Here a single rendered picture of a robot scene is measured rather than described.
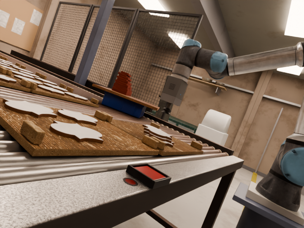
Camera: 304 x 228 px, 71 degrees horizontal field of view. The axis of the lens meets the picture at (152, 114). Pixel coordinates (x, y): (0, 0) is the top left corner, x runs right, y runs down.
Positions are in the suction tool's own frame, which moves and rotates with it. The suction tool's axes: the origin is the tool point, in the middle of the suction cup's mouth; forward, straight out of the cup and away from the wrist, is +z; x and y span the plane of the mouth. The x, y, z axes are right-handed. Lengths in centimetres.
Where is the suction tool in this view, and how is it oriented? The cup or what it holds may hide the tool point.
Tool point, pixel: (165, 113)
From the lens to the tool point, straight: 90.6
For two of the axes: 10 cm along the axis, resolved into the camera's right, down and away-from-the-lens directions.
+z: -3.5, 9.3, 0.6
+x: 8.4, 3.5, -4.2
